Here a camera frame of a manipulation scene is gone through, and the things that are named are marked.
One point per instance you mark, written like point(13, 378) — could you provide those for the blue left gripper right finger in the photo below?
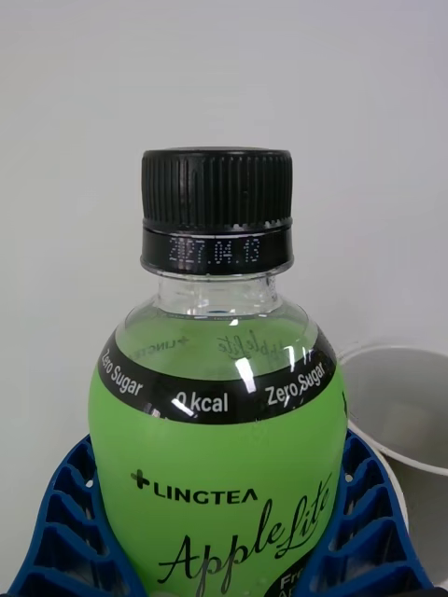
point(368, 527)

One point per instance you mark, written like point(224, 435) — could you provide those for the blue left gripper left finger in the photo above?
point(60, 527)

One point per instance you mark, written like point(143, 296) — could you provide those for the green label plastic bottle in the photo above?
point(217, 382)

